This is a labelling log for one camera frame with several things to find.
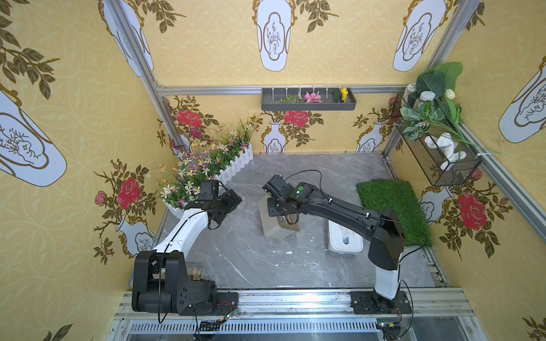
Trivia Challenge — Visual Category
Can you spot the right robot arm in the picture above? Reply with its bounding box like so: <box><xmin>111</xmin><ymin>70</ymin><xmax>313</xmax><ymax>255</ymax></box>
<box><xmin>263</xmin><ymin>175</ymin><xmax>406</xmax><ymax>301</ymax></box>

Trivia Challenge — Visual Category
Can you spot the white tissue box lid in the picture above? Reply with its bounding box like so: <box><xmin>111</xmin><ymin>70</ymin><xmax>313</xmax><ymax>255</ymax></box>
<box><xmin>328</xmin><ymin>221</ymin><xmax>364</xmax><ymax>254</ymax></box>

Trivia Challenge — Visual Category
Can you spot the blue tissue paper pack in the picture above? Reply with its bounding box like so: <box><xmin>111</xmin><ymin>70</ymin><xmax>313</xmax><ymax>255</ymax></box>
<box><xmin>340</xmin><ymin>227</ymin><xmax>361</xmax><ymax>248</ymax></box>

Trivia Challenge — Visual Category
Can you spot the white fence flower planter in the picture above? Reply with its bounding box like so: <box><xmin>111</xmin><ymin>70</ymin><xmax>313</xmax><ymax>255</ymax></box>
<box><xmin>161</xmin><ymin>118</ymin><xmax>257</xmax><ymax>218</ymax></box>

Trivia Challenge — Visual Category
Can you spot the grey wall shelf tray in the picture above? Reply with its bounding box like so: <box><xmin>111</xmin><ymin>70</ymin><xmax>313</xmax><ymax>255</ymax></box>
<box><xmin>261</xmin><ymin>86</ymin><xmax>357</xmax><ymax>112</ymax></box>

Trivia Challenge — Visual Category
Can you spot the sand tray with stones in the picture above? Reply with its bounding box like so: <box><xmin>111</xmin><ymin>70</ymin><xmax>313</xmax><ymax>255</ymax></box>
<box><xmin>186</xmin><ymin>264</ymin><xmax>203</xmax><ymax>281</ymax></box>

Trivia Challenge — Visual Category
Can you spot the yellow artificial flower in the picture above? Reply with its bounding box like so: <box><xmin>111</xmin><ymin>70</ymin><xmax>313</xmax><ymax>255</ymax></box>
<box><xmin>340</xmin><ymin>88</ymin><xmax>348</xmax><ymax>102</ymax></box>

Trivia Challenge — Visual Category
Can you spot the pink artificial flower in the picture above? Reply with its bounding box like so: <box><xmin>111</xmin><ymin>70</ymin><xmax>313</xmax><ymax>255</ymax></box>
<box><xmin>304</xmin><ymin>92</ymin><xmax>322</xmax><ymax>104</ymax></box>

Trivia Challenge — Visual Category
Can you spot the black wire wall basket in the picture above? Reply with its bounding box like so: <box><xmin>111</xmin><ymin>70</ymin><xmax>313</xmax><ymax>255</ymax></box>
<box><xmin>397</xmin><ymin>124</ymin><xmax>482</xmax><ymax>187</ymax></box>

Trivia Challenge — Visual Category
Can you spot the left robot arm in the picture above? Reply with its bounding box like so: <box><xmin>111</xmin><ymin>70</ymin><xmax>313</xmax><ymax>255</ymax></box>
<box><xmin>132</xmin><ymin>180</ymin><xmax>242</xmax><ymax>315</ymax></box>

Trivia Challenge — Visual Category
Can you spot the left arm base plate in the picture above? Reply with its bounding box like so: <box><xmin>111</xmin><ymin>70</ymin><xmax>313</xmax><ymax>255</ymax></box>
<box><xmin>179</xmin><ymin>292</ymin><xmax>239</xmax><ymax>316</ymax></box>

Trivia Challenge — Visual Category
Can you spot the green artificial leaf plant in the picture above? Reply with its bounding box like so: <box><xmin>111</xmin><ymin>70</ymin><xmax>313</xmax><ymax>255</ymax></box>
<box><xmin>400</xmin><ymin>62</ymin><xmax>494</xmax><ymax>153</ymax></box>

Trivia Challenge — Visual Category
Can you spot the beige tissue box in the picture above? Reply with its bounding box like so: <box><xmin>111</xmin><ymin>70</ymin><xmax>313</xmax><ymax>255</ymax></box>
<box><xmin>258</xmin><ymin>196</ymin><xmax>301</xmax><ymax>240</ymax></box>

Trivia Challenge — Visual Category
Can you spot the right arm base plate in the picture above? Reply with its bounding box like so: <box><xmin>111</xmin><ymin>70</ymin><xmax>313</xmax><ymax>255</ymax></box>
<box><xmin>349</xmin><ymin>291</ymin><xmax>412</xmax><ymax>315</ymax></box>

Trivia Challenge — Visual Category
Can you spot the green artificial grass mat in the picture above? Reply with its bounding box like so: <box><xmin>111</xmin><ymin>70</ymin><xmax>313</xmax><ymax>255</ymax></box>
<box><xmin>356</xmin><ymin>179</ymin><xmax>432</xmax><ymax>247</ymax></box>

